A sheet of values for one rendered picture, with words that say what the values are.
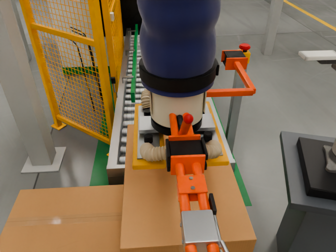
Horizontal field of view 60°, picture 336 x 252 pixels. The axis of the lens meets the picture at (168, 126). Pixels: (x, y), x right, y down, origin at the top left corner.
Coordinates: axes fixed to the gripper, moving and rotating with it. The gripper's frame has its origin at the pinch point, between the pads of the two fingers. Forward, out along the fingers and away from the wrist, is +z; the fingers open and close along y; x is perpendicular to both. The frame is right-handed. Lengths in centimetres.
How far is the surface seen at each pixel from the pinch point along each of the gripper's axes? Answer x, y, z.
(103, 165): 129, 156, 71
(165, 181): 21, 62, 26
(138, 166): 12, 45, 34
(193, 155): -0.1, 30.8, 20.4
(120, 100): 134, 96, 51
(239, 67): 49, 32, -4
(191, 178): -6.1, 32.0, 21.8
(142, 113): 38, 44, 33
